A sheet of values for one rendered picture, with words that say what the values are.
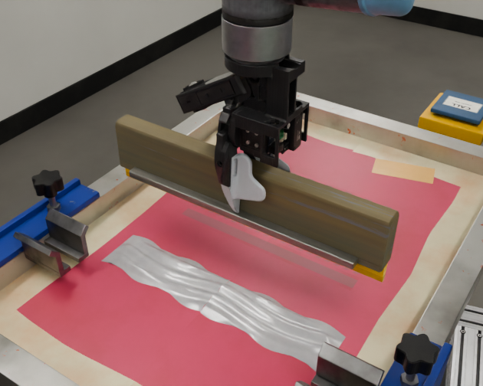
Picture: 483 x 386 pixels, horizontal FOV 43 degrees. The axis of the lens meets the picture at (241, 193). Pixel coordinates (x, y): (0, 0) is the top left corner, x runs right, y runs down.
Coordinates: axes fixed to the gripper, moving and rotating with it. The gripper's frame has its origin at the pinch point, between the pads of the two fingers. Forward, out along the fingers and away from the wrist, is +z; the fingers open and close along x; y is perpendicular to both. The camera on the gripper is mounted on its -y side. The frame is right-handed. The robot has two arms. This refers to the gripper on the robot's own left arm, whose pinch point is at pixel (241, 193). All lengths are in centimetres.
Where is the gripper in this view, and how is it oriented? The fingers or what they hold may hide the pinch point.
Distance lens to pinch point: 79.3
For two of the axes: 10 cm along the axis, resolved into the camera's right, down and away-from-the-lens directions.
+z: 0.0, 8.0, 6.0
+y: 8.3, 3.3, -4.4
